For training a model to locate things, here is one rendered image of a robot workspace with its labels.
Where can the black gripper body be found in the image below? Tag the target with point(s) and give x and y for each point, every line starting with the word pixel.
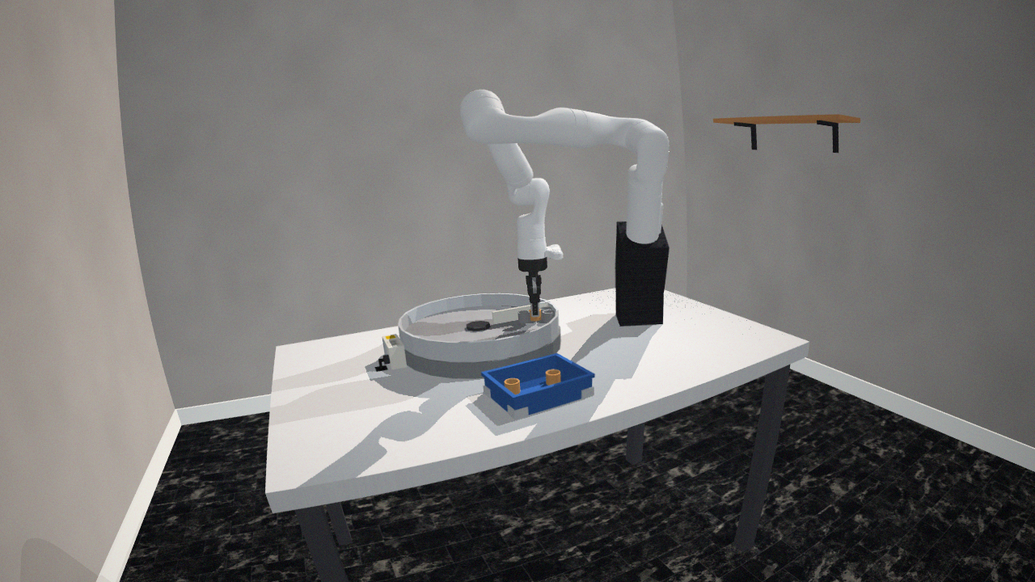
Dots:
pixel 532 266

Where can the blue open-top crate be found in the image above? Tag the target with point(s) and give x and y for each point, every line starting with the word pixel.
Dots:
pixel 576 383

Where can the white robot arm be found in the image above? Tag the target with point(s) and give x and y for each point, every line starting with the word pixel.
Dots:
pixel 485 121

